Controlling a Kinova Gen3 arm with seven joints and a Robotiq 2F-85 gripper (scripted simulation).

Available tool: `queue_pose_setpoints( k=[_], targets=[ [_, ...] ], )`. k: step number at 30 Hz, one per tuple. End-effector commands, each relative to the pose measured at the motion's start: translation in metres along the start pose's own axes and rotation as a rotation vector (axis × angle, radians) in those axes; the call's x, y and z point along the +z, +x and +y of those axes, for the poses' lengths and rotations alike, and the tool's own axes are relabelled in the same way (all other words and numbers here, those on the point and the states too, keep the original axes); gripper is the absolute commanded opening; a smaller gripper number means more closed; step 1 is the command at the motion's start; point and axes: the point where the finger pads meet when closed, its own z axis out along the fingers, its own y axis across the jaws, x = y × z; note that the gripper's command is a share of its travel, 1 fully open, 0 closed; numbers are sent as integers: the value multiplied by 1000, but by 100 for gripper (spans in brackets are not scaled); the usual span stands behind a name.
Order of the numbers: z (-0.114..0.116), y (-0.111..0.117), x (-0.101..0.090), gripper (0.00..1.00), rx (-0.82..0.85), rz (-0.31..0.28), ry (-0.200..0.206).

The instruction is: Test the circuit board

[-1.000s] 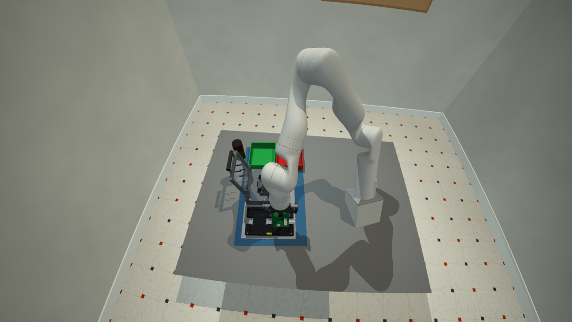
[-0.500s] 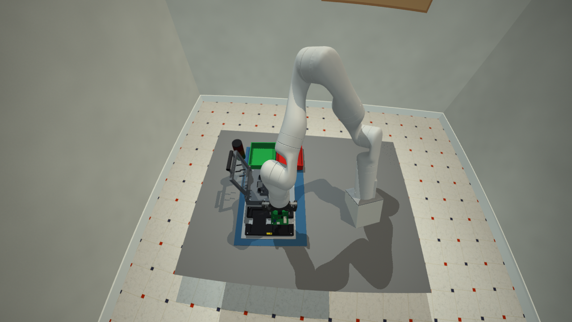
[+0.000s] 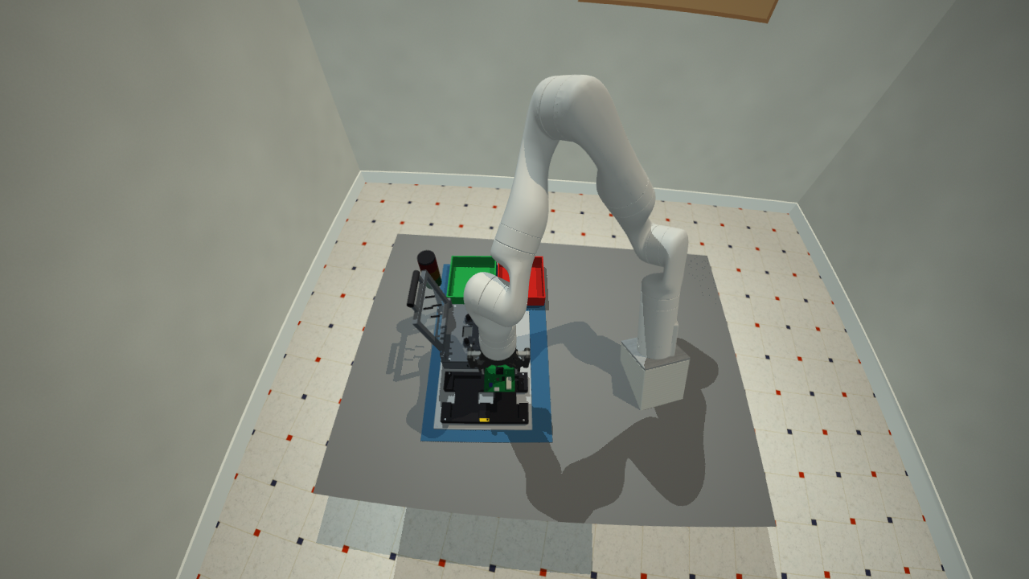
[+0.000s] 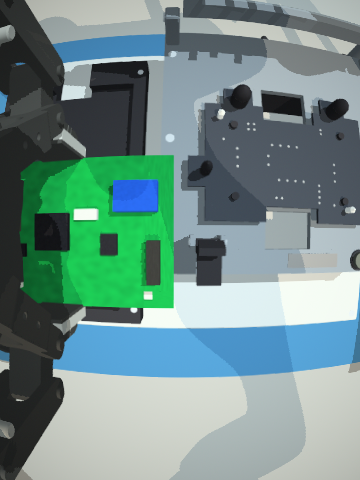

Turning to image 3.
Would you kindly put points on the green circuit board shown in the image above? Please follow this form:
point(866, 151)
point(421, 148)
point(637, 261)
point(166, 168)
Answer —
point(499, 379)

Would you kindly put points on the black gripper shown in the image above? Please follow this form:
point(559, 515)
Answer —
point(484, 362)

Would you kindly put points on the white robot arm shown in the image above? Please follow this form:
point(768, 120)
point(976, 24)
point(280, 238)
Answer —
point(577, 108)

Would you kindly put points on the green bin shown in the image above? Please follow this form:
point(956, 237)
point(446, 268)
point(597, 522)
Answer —
point(462, 268)

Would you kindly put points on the red bin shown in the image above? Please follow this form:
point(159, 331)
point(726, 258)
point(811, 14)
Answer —
point(536, 292)

